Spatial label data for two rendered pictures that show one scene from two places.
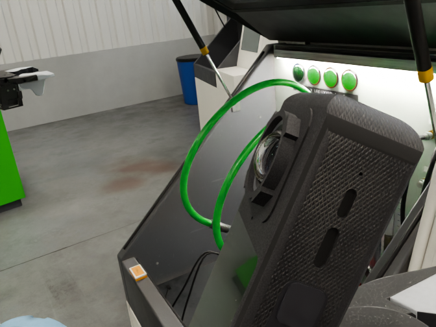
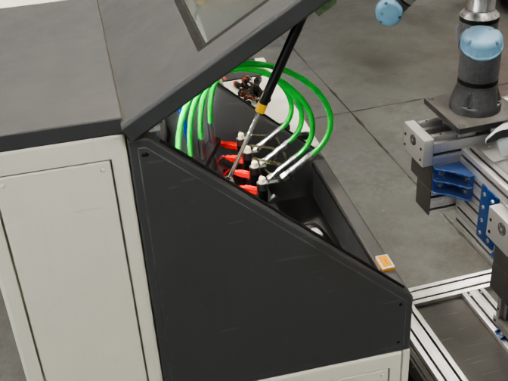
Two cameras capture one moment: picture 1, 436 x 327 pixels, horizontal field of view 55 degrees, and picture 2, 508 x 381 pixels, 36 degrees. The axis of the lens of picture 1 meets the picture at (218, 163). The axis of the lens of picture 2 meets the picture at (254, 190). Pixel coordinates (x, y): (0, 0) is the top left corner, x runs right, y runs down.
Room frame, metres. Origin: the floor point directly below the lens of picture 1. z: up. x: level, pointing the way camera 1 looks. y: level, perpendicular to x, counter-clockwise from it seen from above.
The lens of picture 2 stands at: (2.40, 0.35, 2.11)
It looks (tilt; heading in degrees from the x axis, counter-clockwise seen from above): 32 degrees down; 196
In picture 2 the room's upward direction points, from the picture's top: 3 degrees counter-clockwise
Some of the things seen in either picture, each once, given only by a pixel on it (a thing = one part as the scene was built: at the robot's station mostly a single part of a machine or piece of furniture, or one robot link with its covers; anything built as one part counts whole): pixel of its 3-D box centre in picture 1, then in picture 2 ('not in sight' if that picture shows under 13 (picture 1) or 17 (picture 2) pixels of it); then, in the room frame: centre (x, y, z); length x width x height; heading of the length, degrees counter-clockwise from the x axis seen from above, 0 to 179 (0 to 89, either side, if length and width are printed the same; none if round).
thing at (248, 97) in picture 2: not in sight; (253, 88); (0.09, -0.30, 1.01); 0.23 x 0.11 x 0.06; 28
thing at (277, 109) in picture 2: not in sight; (257, 103); (0.12, -0.28, 0.97); 0.70 x 0.22 x 0.03; 28
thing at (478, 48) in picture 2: not in sight; (480, 53); (0.18, 0.41, 1.20); 0.13 x 0.12 x 0.14; 5
